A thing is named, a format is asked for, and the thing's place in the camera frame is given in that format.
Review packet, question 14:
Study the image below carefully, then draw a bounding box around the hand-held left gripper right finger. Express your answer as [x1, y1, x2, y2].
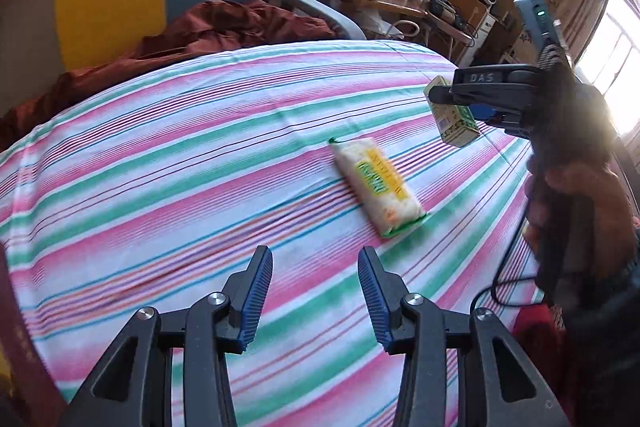
[357, 246, 571, 427]

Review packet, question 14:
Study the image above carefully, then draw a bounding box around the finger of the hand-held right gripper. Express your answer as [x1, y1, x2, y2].
[429, 64, 543, 106]
[470, 103, 538, 138]

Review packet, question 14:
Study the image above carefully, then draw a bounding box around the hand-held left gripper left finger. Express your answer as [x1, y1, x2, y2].
[60, 245, 274, 427]

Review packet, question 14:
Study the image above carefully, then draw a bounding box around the green yellow box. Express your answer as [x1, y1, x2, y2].
[423, 76, 482, 148]

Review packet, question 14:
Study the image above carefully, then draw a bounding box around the white yellow snack packet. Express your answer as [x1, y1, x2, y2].
[327, 137, 430, 240]

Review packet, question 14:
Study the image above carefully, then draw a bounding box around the person's right forearm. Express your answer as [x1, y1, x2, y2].
[560, 252, 640, 427]

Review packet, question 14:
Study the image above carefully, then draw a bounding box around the person's right hand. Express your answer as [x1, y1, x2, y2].
[525, 159, 637, 294]

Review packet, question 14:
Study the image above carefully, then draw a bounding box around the window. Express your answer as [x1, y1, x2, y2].
[575, 0, 640, 132]

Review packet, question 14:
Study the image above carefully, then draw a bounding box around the brown cardboard box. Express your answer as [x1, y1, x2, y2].
[442, 0, 488, 32]

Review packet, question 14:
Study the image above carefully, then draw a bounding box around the striped tablecloth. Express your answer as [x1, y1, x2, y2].
[0, 39, 551, 427]

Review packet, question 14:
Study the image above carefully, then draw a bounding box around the red quilted clothing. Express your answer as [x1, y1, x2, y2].
[512, 302, 568, 348]

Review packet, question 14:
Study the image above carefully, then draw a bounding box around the dark red cloth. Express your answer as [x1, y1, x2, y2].
[0, 0, 336, 152]

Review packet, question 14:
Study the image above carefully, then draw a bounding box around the white cable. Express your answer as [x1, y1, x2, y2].
[395, 19, 425, 40]

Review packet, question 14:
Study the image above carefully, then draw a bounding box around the black cable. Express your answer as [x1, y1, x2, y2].
[470, 207, 546, 318]

